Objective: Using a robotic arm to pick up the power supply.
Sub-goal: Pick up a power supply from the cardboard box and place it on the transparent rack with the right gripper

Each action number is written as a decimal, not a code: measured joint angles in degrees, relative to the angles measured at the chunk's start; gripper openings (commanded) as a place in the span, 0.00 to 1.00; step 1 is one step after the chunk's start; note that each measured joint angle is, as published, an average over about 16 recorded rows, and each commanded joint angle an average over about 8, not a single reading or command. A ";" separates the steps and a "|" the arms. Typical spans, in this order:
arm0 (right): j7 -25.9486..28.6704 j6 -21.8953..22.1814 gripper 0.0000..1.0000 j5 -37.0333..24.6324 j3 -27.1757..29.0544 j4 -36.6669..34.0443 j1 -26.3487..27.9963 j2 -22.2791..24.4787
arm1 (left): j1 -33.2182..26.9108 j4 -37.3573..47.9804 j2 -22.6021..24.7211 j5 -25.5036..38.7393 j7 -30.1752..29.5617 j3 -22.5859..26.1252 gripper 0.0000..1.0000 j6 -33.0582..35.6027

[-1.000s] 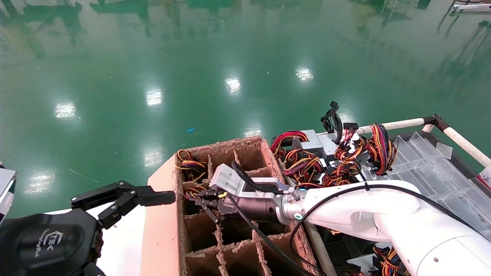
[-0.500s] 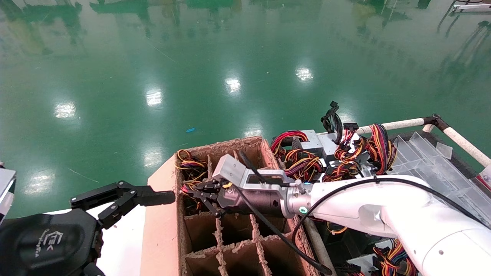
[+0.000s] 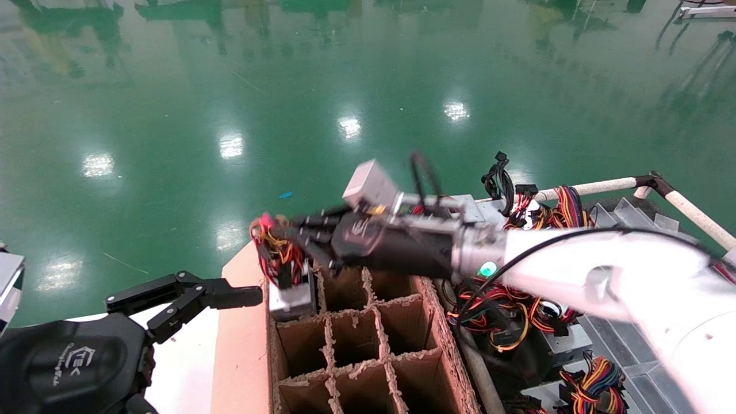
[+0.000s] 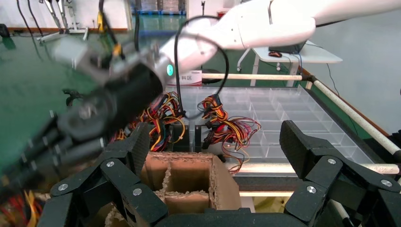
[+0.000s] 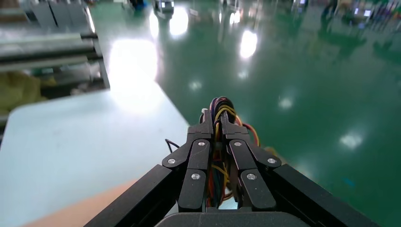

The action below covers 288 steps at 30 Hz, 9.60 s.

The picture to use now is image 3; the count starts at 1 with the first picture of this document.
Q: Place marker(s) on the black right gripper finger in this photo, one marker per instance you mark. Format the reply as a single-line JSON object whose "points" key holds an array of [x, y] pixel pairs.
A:
{"points": [[319, 221], [310, 244]]}

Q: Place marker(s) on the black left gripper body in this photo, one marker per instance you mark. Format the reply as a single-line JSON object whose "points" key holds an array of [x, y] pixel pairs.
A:
{"points": [[57, 368]]}

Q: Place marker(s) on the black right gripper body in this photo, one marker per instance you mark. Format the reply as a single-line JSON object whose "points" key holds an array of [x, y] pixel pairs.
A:
{"points": [[391, 247]]}

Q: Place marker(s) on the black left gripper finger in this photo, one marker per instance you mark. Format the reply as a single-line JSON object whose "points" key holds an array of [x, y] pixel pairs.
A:
{"points": [[175, 316], [149, 290]]}

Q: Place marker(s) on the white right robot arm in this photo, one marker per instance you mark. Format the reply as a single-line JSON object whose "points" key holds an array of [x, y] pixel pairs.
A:
{"points": [[575, 264]]}

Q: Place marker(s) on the brown cardboard divider box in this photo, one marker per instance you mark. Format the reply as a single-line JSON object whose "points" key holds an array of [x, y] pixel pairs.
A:
{"points": [[402, 322]]}

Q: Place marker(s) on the light wooden board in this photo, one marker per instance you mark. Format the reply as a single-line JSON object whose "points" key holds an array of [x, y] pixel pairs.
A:
{"points": [[241, 356]]}

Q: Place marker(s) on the power supply with large bundle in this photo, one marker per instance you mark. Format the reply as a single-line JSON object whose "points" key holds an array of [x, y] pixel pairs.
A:
{"points": [[506, 322]]}

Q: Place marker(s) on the clear plastic stepped tray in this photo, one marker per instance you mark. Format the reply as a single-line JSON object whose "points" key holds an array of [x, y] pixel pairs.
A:
{"points": [[627, 215]]}

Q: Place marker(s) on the black pipe joint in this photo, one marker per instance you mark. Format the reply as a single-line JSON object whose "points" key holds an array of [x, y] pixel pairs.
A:
{"points": [[655, 183]]}

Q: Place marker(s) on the small clear plastic sheet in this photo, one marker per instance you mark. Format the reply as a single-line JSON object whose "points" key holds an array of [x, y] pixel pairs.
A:
{"points": [[667, 222]]}

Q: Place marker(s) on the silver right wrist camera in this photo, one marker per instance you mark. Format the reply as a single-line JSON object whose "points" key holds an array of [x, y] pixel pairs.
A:
{"points": [[371, 184]]}

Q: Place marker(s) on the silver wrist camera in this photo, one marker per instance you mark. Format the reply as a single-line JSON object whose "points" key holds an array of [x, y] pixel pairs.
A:
{"points": [[8, 282], [371, 184]]}

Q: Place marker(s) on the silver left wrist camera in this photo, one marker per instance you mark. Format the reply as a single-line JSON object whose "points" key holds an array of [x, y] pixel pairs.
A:
{"points": [[8, 282]]}

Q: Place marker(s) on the grey pipe rail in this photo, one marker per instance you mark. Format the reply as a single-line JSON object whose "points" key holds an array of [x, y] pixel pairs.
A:
{"points": [[477, 368]]}

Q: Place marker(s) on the white pipe rail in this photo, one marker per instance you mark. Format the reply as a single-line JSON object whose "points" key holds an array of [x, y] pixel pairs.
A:
{"points": [[598, 187], [698, 217]]}

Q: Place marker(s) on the white metal frame base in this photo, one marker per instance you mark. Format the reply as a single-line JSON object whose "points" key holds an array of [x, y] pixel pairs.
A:
{"points": [[707, 11]]}

